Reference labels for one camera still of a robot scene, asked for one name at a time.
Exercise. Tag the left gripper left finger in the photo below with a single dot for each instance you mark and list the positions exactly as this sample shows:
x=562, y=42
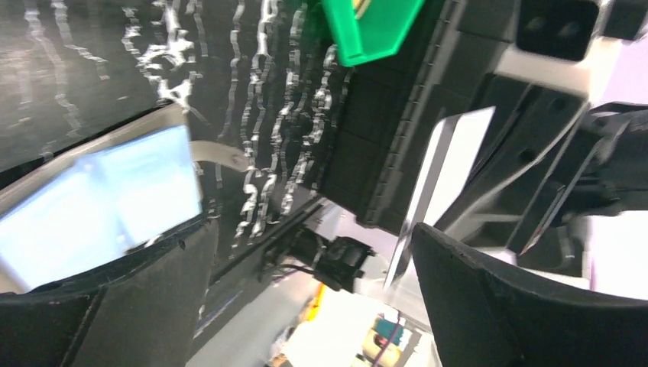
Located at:
x=140, y=310

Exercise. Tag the green plastic bin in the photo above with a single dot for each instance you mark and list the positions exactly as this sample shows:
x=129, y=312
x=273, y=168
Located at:
x=366, y=31

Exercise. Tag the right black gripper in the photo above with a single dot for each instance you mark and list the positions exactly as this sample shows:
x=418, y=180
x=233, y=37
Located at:
x=600, y=171

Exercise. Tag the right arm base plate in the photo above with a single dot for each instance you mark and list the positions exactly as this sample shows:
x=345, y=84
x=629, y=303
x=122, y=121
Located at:
x=337, y=263

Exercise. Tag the black tool box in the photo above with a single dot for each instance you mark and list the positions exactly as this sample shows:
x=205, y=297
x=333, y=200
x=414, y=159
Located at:
x=393, y=105

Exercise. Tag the white credit card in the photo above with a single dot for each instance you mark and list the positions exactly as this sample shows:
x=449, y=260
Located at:
x=446, y=165

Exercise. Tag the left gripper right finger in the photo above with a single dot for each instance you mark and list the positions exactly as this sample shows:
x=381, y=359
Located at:
x=485, y=312

